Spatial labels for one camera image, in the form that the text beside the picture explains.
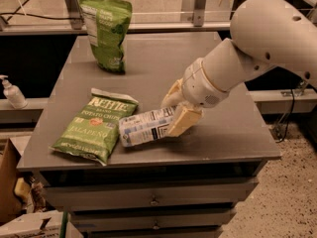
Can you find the white pump dispenser bottle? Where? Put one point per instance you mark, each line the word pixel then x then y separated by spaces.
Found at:
pixel 13 93

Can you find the white cardboard box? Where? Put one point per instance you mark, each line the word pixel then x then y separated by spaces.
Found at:
pixel 50 224

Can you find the blue plastic water bottle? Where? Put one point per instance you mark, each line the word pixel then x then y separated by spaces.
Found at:
pixel 145 127

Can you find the green jalapeno chip bag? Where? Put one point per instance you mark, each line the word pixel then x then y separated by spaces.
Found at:
pixel 94 131

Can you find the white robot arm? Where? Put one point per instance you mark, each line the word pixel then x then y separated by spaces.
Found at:
pixel 264 34

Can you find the green standing snack bag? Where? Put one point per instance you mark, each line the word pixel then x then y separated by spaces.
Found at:
pixel 107 23

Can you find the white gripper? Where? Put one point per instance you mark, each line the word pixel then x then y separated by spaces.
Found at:
pixel 199 84

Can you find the brown cardboard box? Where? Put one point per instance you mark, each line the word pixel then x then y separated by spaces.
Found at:
pixel 10 204

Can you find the metal frame rail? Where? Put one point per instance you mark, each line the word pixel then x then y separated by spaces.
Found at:
pixel 199 21

